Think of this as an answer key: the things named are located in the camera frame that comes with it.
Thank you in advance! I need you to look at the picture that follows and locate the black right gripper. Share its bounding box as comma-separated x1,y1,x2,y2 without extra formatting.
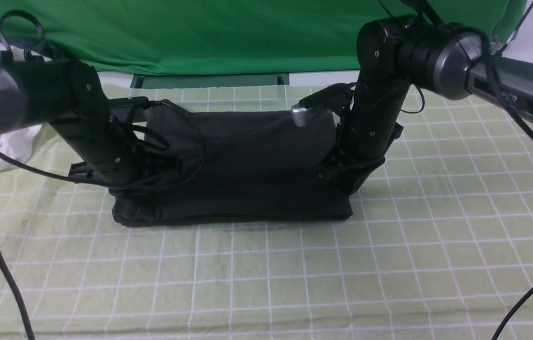
318,121,404,195

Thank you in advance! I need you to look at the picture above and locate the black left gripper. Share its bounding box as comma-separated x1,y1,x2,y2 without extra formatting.
68,143,182,194

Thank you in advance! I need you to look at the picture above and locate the dark gray long-sleeve top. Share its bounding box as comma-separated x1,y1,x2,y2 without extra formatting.
112,102,353,228

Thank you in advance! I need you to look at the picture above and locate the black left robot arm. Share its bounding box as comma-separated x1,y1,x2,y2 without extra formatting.
0,59,182,193

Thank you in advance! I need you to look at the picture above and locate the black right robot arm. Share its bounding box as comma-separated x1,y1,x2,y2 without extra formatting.
319,16,533,195

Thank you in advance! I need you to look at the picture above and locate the white crumpled garment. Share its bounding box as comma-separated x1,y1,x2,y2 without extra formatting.
0,43,42,172

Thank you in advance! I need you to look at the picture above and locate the light green checkered tablecloth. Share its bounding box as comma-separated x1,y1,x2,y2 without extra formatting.
0,93,533,340

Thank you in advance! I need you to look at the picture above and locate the green backdrop cloth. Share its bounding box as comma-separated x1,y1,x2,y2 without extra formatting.
0,0,509,79

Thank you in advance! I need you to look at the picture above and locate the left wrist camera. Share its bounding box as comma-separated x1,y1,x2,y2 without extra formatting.
109,96,152,124

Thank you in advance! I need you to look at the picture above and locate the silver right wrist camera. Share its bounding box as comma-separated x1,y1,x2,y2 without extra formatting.
291,85,354,128

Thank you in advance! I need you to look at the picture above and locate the dark green metal bracket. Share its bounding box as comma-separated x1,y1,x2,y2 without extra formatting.
131,73,289,90

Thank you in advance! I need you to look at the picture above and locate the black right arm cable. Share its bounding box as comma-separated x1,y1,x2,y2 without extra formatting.
375,0,533,340

